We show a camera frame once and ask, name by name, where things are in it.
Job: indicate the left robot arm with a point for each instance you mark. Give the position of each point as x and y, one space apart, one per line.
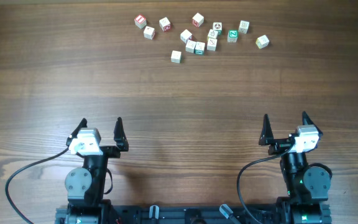
85 185

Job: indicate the plain wooden base block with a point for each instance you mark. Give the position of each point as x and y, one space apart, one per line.
176 56

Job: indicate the wooden block yellow side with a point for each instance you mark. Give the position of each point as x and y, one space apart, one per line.
212 34

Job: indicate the wooden block red letter side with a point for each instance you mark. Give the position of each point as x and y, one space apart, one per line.
197 20

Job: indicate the wooden block animal face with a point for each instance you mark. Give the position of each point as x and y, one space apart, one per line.
217 26

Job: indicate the wooden block teal side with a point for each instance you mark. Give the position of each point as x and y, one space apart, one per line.
200 48

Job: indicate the plain wooden block red side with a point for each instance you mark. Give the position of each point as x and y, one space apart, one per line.
149 32

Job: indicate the wooden block with drawing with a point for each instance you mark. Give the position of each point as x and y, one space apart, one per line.
212 44

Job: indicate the yellow sided wooden block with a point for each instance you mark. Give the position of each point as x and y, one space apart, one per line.
262 41

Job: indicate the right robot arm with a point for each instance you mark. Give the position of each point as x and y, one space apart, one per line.
307 184

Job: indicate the wooden block pattern top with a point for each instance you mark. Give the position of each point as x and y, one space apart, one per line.
243 27

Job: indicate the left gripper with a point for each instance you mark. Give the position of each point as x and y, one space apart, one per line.
112 153

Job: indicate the wooden block red picture side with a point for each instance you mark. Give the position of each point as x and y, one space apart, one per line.
165 24

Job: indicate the wooden block near centre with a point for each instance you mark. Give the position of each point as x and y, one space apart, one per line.
185 36

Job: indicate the green letter Z block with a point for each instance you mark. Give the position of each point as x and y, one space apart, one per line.
232 35

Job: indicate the wooden block red U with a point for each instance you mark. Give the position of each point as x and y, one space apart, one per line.
190 46

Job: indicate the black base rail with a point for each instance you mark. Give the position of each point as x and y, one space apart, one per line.
264 213

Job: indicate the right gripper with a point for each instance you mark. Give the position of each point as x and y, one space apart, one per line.
266 139

